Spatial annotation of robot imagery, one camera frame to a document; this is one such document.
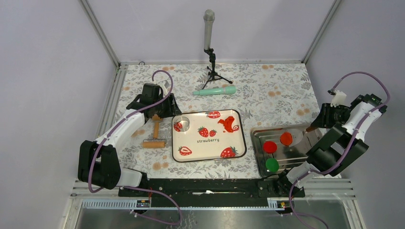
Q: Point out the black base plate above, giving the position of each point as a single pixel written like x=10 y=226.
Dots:
x=207 y=192

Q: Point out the silver microphone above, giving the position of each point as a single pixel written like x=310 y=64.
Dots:
x=209 y=17

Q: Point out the green dough disc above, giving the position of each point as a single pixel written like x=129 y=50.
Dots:
x=272 y=165

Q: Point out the small round metal cup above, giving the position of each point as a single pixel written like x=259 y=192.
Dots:
x=181 y=124

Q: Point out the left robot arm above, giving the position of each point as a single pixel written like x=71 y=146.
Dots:
x=98 y=159

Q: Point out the black tripod mic stand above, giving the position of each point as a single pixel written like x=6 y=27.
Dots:
x=212 y=73

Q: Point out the mint green rolling pin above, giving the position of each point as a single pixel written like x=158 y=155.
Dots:
x=216 y=91

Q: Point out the wooden handled metal scraper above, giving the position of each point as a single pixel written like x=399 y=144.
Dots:
x=300 y=137

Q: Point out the wooden dough roller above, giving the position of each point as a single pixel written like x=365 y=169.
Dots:
x=155 y=142

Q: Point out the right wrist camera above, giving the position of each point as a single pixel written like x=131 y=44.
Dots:
x=338 y=99

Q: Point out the red dough disc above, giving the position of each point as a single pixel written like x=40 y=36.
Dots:
x=269 y=147

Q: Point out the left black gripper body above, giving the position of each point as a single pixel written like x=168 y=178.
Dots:
x=166 y=109

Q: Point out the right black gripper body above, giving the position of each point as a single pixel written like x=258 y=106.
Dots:
x=331 y=115

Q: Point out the stainless steel tray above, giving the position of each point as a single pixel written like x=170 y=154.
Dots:
x=287 y=157

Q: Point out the orange dough scrap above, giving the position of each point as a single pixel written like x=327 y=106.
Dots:
x=228 y=124

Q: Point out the orange dough piece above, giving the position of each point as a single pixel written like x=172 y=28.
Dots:
x=286 y=139

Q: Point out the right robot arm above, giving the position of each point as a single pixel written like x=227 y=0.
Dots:
x=342 y=144

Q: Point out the strawberry print white tray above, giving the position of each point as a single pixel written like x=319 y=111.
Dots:
x=206 y=139

